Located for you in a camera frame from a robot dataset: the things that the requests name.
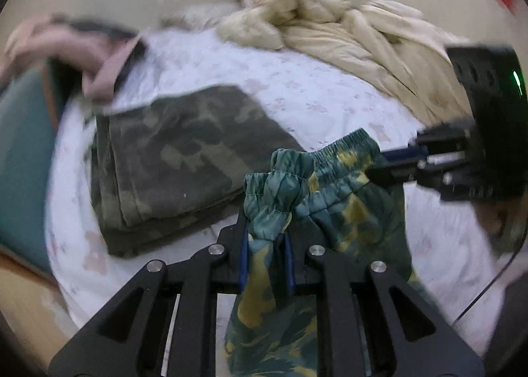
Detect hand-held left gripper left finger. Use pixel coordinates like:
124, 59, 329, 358
48, 212, 249, 377

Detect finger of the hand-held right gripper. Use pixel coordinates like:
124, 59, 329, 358
366, 160, 471, 196
381, 121, 475, 164

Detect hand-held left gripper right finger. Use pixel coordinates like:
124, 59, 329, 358
277, 223, 485, 377

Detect green camouflage pants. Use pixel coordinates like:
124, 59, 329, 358
224, 128, 414, 377

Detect folded dark camouflage pants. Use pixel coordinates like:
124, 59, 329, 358
90, 85, 308, 258

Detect cream rumpled blanket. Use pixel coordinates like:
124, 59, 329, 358
216, 0, 475, 127

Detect white floral bed sheet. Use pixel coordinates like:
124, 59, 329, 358
43, 26, 510, 355

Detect teal cushion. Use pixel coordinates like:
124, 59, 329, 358
0, 67, 62, 274

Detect dark garment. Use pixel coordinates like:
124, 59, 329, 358
43, 14, 149, 97

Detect pink garment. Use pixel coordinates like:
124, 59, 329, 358
0, 16, 143, 103

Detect black cable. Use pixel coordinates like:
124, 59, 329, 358
451, 232, 526, 326

